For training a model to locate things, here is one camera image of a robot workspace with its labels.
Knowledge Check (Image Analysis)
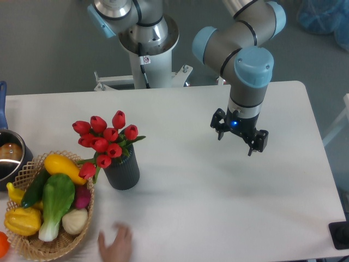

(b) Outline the small yellow gourd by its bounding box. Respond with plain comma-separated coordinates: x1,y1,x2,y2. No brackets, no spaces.
6,182,43,210

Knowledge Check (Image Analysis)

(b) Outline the orange fruit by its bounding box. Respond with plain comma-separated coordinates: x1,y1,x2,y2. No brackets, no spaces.
0,231,10,258

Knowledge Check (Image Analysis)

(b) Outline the blue plastic bag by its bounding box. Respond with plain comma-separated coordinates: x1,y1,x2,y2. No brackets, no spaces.
297,1,348,51

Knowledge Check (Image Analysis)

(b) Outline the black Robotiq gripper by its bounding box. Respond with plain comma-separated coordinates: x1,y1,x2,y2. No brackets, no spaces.
210,108,269,156

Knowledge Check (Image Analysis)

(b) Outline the yellow bell pepper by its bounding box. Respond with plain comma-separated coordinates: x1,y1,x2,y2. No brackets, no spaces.
4,207,41,236

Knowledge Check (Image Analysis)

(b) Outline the yellow squash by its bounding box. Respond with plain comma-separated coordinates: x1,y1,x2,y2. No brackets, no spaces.
44,154,87,186

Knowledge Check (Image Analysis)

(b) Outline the blue handled saucepan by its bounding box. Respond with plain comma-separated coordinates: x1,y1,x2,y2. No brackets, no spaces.
1,81,33,192

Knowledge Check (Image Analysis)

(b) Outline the black device at edge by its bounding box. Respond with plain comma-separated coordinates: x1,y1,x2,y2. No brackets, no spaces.
328,221,348,250

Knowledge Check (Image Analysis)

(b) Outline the white frame at right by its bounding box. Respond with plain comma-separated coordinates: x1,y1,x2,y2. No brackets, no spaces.
322,93,348,147

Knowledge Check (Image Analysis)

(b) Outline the purple radish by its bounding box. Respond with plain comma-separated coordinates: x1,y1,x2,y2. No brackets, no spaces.
74,186,91,209

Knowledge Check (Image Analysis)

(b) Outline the green bok choy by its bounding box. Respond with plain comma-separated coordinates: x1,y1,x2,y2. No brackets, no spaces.
38,174,75,242

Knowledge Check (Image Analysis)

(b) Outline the dark grey ribbed vase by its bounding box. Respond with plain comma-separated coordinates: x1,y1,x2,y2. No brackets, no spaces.
104,145,140,190

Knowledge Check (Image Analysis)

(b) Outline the green cucumber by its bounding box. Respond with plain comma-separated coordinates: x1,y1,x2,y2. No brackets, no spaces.
21,168,51,209

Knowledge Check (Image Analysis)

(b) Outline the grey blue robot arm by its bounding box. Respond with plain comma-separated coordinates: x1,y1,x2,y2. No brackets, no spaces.
87,1,286,152

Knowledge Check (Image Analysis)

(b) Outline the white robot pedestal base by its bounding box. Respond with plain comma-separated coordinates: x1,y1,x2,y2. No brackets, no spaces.
94,14,193,91

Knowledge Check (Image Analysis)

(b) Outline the bare human hand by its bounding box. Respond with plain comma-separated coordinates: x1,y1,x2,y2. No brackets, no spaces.
98,223,133,262

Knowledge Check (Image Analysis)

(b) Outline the black base cable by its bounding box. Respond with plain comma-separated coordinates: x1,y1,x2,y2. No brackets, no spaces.
137,42,151,89

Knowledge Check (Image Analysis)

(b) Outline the white garlic bulb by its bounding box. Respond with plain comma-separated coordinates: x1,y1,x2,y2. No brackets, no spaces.
62,209,88,235

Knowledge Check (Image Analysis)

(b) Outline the red tulip bouquet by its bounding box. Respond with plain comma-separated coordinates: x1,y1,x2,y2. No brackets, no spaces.
72,110,146,182

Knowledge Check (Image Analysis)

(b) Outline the woven wicker basket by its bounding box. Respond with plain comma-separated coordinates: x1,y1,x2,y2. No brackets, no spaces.
5,151,94,261

